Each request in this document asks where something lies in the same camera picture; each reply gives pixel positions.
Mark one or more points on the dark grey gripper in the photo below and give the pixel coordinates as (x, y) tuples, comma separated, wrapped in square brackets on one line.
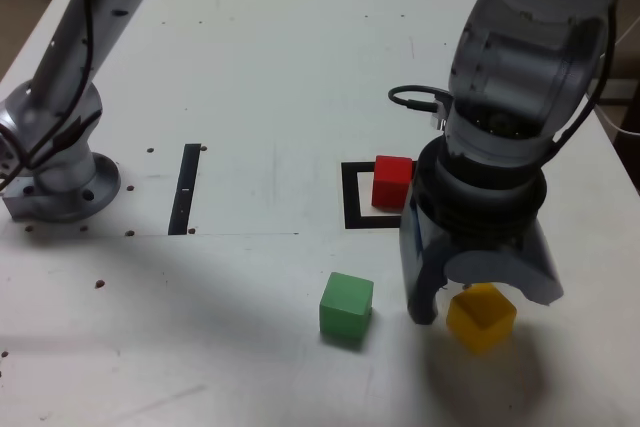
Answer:
[(495, 242)]

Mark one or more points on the yellow cube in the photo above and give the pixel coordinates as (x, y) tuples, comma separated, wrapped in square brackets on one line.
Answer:
[(480, 322)]

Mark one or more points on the red cube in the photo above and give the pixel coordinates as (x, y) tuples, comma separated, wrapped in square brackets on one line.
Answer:
[(390, 182)]

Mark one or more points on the green cube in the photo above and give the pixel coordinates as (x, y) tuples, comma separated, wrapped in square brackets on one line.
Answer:
[(345, 304)]

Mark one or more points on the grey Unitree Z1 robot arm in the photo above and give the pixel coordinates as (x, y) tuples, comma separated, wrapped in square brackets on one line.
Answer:
[(525, 62)]

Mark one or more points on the black tape square outline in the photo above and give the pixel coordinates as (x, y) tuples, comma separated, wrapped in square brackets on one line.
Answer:
[(350, 197)]

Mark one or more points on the black tape strip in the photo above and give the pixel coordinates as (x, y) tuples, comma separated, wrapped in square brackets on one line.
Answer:
[(184, 187)]

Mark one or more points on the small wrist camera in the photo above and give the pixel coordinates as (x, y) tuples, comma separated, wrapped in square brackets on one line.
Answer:
[(440, 114)]

